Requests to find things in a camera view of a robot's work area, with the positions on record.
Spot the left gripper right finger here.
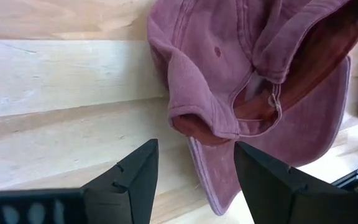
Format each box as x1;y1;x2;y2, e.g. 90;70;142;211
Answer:
233;141;358;224

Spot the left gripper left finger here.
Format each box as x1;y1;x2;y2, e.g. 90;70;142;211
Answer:
81;138;160;224

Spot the faded red baseball cap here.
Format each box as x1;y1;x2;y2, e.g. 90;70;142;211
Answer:
147;0;358;217

